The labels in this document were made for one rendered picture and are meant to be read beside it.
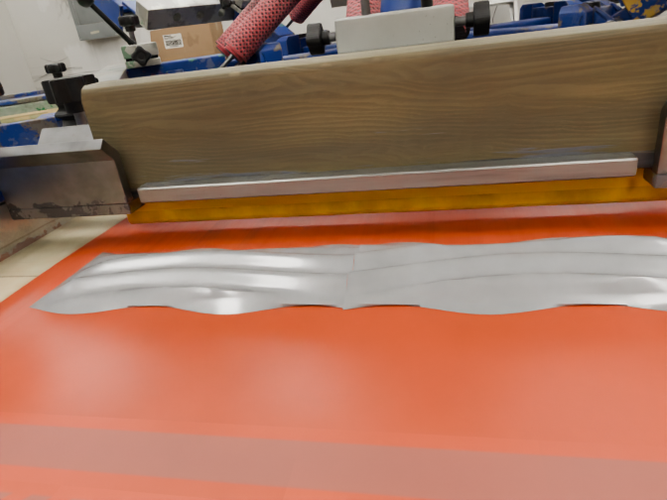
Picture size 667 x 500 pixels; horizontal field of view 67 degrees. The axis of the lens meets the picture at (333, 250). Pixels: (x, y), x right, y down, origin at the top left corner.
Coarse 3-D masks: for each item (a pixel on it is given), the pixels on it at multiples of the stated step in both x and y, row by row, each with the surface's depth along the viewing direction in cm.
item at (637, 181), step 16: (640, 176) 29; (336, 192) 33; (352, 192) 33; (368, 192) 32; (384, 192) 32; (400, 192) 32; (416, 192) 32; (432, 192) 32; (448, 192) 31; (464, 192) 31; (480, 192) 31; (496, 192) 31; (144, 208) 36; (160, 208) 36; (176, 208) 36
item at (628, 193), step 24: (528, 192) 30; (552, 192) 30; (576, 192) 30; (600, 192) 30; (624, 192) 29; (648, 192) 29; (144, 216) 36; (168, 216) 36; (192, 216) 36; (216, 216) 35; (240, 216) 35; (264, 216) 35; (288, 216) 34
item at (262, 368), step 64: (0, 320) 27; (64, 320) 26; (128, 320) 25; (192, 320) 25; (256, 320) 24; (320, 320) 23; (0, 384) 22; (64, 384) 21; (128, 384) 21; (192, 384) 20; (256, 384) 20
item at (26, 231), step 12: (0, 204) 35; (0, 216) 35; (0, 228) 35; (12, 228) 36; (24, 228) 37; (36, 228) 38; (48, 228) 39; (0, 240) 35; (12, 240) 36; (24, 240) 37; (36, 240) 38; (0, 252) 35; (12, 252) 36
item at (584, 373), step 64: (384, 320) 23; (448, 320) 22; (512, 320) 21; (576, 320) 21; (640, 320) 20; (320, 384) 19; (384, 384) 19; (448, 384) 18; (512, 384) 18; (576, 384) 18; (640, 384) 17
